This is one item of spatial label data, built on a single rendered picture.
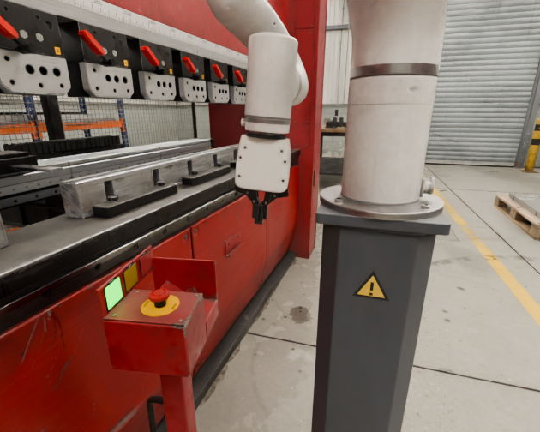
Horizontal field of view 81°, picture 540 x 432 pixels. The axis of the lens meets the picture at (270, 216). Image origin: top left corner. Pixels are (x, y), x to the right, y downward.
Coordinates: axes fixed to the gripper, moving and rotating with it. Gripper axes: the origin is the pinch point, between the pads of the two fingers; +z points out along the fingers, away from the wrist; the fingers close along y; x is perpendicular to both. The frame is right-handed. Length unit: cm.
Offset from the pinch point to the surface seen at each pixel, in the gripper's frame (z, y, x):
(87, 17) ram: -37, -48, 21
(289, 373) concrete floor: 94, 12, 55
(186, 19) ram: -47, -39, 62
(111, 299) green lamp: 16.4, -25.3, -12.5
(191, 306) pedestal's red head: 17.6, -10.8, -9.3
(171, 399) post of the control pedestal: 44.9, -16.1, -7.7
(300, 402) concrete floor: 93, 18, 40
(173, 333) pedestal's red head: 19.6, -12.0, -15.0
